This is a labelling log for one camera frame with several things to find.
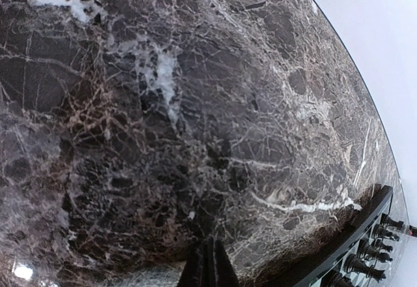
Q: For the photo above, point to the black grey chess board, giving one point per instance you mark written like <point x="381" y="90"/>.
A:
<point x="326" y="267"/>

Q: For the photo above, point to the black chess piece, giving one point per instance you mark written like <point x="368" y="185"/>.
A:
<point x="388" y="223"/>
<point x="369" y="254"/>
<point x="378" y="247"/>
<point x="379" y="232"/>
<point x="354" y="264"/>

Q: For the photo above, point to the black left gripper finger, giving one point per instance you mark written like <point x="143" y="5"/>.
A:
<point x="208" y="265"/>

